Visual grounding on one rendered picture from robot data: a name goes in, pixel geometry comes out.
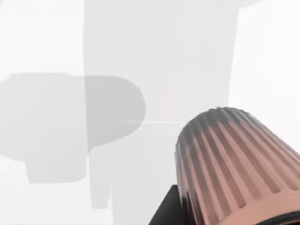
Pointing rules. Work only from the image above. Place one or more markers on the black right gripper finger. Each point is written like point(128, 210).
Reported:
point(170, 208)

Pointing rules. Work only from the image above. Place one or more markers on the ribbed terracotta plant pot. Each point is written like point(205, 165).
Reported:
point(234, 168)

